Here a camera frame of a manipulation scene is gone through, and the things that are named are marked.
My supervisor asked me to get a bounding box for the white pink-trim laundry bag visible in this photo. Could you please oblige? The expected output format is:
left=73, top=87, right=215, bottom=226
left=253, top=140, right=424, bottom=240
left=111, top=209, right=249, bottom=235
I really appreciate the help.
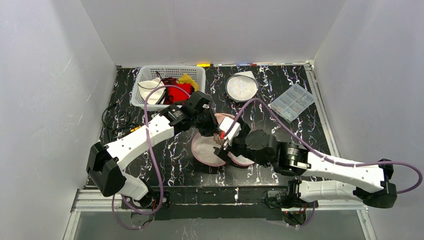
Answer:
left=191, top=123, right=254, bottom=168

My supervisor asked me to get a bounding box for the clear plastic parts box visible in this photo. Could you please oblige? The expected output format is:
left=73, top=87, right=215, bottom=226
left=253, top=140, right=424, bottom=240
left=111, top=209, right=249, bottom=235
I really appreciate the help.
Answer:
left=268, top=83, right=315, bottom=123

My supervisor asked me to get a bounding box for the black bra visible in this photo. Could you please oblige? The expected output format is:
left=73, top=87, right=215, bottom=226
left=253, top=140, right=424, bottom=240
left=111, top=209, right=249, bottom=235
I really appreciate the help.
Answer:
left=135, top=71, right=167, bottom=105

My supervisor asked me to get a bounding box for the white plastic basket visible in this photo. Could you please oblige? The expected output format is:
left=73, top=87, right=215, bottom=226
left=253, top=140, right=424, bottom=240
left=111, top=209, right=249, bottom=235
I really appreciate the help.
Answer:
left=130, top=65, right=206, bottom=110

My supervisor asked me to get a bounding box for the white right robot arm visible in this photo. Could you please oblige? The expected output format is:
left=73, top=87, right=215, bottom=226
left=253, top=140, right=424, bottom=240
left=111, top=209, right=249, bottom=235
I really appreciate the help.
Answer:
left=214, top=123, right=398, bottom=209

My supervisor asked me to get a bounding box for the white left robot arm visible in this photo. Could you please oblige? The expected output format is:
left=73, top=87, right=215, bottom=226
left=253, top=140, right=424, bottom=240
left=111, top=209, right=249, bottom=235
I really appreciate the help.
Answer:
left=86, top=91, right=218, bottom=201

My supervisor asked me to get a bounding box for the bright red bra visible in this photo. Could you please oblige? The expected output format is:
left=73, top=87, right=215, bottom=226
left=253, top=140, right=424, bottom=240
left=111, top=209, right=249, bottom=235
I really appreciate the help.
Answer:
left=164, top=83, right=195, bottom=105

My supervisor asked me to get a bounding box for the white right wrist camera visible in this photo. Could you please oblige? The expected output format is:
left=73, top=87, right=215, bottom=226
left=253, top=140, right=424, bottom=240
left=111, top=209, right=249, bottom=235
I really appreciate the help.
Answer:
left=218, top=116, right=241, bottom=147

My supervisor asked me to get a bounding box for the black coiled cable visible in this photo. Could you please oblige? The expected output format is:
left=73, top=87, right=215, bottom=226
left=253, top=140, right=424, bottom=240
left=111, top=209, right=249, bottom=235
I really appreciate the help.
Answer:
left=100, top=102, right=142, bottom=143

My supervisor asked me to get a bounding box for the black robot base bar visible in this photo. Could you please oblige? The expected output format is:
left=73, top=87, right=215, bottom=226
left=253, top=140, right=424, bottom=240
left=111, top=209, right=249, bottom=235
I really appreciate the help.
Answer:
left=120, top=187, right=307, bottom=226

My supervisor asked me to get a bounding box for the yellow bra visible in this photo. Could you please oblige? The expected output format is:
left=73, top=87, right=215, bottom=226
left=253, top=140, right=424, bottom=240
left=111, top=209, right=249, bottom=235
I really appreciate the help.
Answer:
left=177, top=73, right=200, bottom=91

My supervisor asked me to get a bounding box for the beige pink bra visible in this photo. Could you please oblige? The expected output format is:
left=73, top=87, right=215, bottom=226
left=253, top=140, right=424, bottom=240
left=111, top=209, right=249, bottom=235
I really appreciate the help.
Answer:
left=213, top=133, right=223, bottom=145

